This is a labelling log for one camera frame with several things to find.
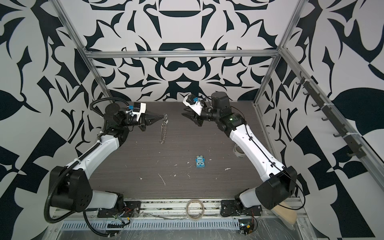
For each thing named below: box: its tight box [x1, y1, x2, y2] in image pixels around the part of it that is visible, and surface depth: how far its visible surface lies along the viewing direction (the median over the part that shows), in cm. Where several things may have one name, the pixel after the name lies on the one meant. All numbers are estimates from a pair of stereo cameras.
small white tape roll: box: [233, 143, 245, 158], surface depth 92 cm
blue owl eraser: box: [195, 155, 206, 168], surface depth 91 cm
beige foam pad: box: [270, 201, 297, 230], surface depth 71 cm
